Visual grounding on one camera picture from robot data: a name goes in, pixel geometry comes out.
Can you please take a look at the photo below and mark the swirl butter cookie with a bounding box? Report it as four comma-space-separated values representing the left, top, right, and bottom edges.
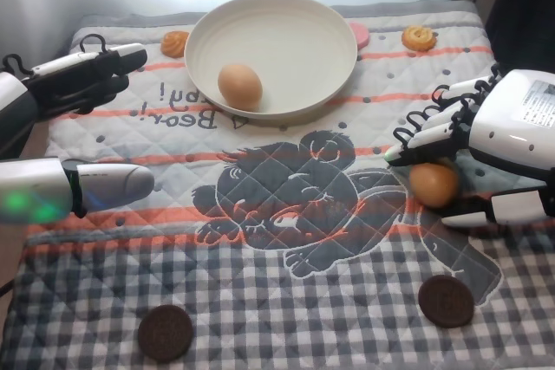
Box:
160, 30, 191, 59

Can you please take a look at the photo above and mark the brown egg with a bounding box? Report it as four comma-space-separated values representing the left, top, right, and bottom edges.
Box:
217, 63, 264, 111
408, 163, 460, 209

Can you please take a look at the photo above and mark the ring butter cookie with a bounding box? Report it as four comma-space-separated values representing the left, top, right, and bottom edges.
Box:
401, 25, 437, 50

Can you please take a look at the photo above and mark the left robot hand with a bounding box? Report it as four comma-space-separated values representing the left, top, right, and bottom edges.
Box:
0, 34, 156, 226

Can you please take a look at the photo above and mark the cream round plate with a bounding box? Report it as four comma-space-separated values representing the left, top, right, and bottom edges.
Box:
183, 0, 360, 120

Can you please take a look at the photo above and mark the chocolate sandwich cookie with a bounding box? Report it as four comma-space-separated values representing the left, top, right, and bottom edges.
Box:
137, 303, 194, 362
417, 275, 476, 328

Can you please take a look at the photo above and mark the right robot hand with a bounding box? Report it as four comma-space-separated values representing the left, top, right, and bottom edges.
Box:
383, 64, 555, 230

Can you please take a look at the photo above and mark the grey quilt with printed bear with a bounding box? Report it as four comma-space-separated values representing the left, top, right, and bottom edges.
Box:
0, 0, 555, 370

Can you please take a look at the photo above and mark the pink round wafer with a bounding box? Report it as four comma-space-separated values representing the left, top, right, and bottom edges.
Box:
346, 22, 369, 49

